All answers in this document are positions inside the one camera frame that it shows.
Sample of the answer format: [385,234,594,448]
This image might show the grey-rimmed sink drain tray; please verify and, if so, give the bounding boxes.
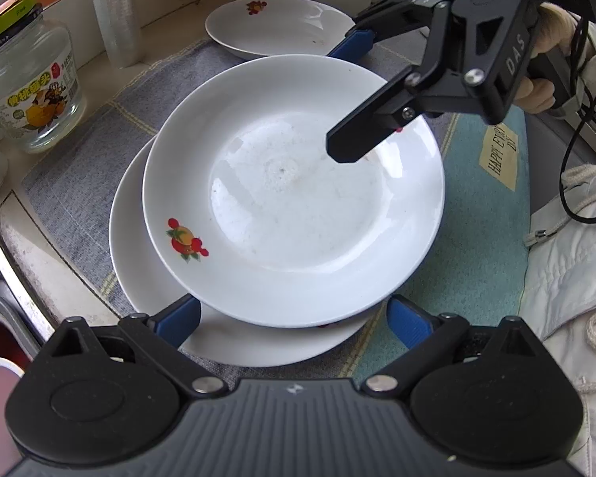
[0,292,55,349]

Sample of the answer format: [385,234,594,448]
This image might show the black cable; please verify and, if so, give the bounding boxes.
[559,10,596,222]

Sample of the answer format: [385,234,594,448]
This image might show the person's right hand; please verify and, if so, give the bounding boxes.
[514,2,586,115]

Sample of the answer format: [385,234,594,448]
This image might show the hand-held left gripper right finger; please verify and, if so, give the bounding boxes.
[362,294,547,401]

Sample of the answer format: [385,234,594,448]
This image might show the glass jar with yellow-green lid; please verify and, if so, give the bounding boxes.
[0,0,87,155]

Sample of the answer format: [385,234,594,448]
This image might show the white plate with fruit print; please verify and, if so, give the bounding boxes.
[108,134,385,367]
[205,0,356,59]

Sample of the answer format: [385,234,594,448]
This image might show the stainless steel sink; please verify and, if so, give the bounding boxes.
[0,199,65,373]

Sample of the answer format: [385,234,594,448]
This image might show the person's white jacket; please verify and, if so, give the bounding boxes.
[524,159,596,477]

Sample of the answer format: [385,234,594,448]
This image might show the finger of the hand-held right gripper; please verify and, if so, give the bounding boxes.
[327,0,455,59]
[326,12,511,164]

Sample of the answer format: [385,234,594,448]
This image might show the grey and teal checked towel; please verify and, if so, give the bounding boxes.
[20,35,532,393]

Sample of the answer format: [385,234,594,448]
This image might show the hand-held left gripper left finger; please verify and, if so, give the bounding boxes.
[50,293,229,401]

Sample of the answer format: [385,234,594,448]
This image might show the clear cling film roll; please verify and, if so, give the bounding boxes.
[88,0,142,69]

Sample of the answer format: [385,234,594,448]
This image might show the white plate with center stain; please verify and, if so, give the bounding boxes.
[142,54,446,329]

